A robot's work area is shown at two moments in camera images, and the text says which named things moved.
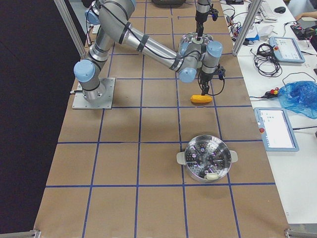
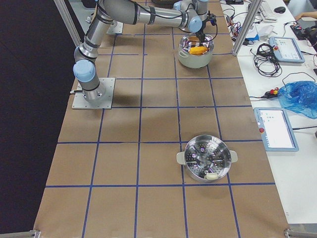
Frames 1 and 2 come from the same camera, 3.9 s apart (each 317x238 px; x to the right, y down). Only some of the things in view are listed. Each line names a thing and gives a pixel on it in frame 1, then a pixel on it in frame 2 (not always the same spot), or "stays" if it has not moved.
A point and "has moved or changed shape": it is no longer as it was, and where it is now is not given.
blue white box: [252, 35] stays
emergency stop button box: [272, 93] stays
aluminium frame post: [247, 27] stays
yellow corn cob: [201, 99] has moved or changed shape
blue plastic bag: [299, 96] stays
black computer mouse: [280, 9] stays
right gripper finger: [205, 89] → [201, 35]
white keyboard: [268, 13] stays
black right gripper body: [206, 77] → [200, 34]
